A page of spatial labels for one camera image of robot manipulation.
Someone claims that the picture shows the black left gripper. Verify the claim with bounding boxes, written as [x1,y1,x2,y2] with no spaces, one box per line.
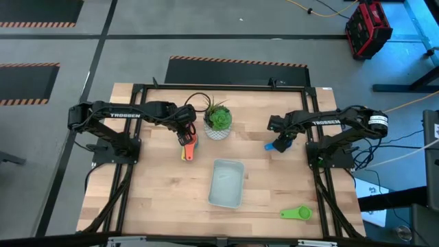
[167,104,199,147]

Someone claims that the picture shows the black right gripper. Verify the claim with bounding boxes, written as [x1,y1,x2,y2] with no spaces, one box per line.
[267,111,306,154]

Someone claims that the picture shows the orange measuring cup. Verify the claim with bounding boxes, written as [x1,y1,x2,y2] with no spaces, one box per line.
[184,133,200,162]

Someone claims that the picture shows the blue measuring cup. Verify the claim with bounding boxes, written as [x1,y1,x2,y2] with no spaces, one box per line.
[263,137,294,152]

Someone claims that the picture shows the clear plastic tray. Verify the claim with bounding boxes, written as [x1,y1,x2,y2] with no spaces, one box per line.
[208,158,246,209]

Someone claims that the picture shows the green measuring cup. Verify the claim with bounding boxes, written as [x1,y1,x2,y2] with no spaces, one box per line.
[279,205,313,221]

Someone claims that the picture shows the green succulent in white pot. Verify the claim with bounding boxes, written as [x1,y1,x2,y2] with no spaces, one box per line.
[202,95,233,141]

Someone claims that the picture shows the black striped-edge floor mat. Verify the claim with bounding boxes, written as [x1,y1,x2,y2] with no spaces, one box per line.
[0,0,85,28]
[0,62,61,106]
[164,56,311,87]

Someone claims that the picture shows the white floor sheet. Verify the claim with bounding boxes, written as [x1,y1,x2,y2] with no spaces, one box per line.
[356,178,390,227]

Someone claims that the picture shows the black desk edge beam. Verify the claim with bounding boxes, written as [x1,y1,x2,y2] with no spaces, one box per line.
[358,187,428,212]

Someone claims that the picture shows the dark desk foot bar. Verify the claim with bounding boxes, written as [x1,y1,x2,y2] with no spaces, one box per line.
[372,65,439,93]

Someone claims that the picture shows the red and black tool box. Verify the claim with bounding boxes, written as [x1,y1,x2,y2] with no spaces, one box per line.
[344,0,394,61]

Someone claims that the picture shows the metal cup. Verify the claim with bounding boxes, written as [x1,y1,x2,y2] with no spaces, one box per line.
[392,224,412,242]

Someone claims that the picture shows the dark grey equipment case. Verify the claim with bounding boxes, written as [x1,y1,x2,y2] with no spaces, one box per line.
[422,109,439,210]

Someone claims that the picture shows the dark grey cabinet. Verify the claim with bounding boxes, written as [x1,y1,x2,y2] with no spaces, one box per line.
[411,204,439,247]

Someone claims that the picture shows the black overhead crossbar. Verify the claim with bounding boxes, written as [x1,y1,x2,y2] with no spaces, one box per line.
[0,232,439,247]

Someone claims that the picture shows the black furniture foot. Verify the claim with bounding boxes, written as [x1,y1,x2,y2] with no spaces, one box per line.
[0,150,27,166]

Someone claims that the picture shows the black looped gripper cable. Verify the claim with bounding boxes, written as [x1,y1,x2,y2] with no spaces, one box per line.
[184,91,212,114]

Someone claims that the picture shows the black aluminium table frame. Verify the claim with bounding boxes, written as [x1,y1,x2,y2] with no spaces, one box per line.
[77,77,366,241]

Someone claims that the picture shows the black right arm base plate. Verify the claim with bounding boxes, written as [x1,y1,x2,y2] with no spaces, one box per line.
[307,142,355,169]

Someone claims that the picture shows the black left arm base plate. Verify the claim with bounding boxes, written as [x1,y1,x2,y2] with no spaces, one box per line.
[85,137,141,165]

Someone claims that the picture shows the silver metal bracket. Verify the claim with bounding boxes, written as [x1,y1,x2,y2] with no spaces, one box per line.
[297,239,339,247]
[106,235,147,247]

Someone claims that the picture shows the black power cables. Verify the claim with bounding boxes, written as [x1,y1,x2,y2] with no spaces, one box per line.
[349,128,426,195]

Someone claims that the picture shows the yellow extension cable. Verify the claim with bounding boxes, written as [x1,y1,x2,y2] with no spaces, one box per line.
[286,0,359,18]
[382,91,439,114]

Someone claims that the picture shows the white cable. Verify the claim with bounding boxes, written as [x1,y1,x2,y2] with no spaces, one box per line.
[370,138,439,169]

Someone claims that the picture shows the blue metal desk frame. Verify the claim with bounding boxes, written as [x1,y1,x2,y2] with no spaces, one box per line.
[387,0,439,66]

